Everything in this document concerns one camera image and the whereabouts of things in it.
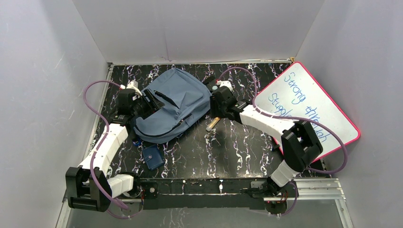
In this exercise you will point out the navy snap wallet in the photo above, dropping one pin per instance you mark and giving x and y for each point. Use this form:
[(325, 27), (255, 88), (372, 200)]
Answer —
[(152, 157)]

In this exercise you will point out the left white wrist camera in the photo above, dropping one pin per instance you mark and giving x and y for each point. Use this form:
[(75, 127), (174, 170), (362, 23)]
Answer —
[(133, 85)]

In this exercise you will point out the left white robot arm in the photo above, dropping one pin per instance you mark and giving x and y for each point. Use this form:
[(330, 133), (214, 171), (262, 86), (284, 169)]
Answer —
[(87, 185)]

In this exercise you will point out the black front rail frame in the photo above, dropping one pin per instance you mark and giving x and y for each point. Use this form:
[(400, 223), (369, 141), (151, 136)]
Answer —
[(205, 193)]

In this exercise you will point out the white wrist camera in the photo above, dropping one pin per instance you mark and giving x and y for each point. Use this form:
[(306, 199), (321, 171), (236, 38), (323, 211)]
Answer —
[(133, 85), (225, 83)]

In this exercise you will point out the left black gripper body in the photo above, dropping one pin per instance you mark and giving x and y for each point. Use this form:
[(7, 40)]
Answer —
[(150, 100)]

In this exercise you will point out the blue student backpack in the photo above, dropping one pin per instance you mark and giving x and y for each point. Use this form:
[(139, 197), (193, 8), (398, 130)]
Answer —
[(186, 99)]

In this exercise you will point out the pink framed whiteboard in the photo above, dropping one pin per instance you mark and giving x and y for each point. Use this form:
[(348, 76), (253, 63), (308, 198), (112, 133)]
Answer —
[(295, 92)]

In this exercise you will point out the yellow orange highlighter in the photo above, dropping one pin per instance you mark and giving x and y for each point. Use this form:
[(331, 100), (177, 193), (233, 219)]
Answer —
[(212, 124)]

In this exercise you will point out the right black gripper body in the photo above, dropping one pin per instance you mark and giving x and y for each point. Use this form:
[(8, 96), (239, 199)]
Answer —
[(216, 110)]

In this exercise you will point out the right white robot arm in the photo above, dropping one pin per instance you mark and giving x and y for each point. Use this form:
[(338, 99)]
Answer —
[(298, 140)]

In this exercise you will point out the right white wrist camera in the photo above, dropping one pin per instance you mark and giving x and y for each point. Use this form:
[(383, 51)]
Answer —
[(225, 83)]

